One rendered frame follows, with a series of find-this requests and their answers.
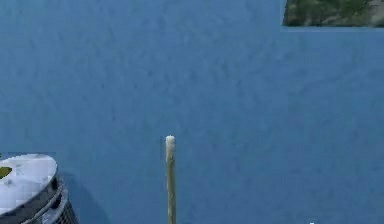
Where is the pale wooden stick handle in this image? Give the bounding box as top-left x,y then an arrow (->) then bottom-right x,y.
165,135 -> 177,224

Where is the green landscape wall picture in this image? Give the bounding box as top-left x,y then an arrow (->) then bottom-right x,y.
282,0 -> 384,28

